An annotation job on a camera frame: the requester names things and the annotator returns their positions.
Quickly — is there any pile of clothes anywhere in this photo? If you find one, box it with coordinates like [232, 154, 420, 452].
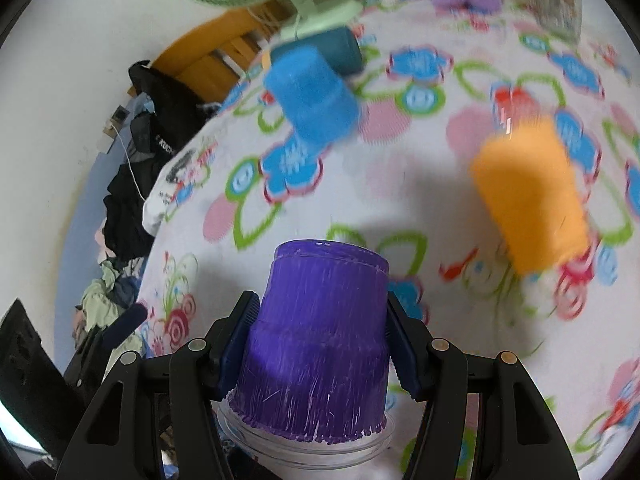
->
[72, 258, 146, 350]

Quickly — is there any blue plastic cup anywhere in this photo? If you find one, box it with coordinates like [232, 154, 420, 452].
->
[264, 46, 361, 151]

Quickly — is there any purple plastic cup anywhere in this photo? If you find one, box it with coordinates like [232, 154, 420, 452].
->
[218, 240, 393, 470]

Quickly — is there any wooden chair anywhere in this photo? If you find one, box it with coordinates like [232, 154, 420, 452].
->
[150, 0, 293, 104]

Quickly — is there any orange plastic cup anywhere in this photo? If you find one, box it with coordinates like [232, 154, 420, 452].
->
[470, 116, 590, 275]

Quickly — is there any black clothing on chair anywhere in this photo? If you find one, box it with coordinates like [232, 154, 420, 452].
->
[102, 60, 208, 261]

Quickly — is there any teal cylindrical case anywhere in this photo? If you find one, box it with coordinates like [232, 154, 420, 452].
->
[262, 26, 364, 76]

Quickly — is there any white charging cable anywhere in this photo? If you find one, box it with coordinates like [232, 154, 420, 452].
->
[110, 121, 148, 202]

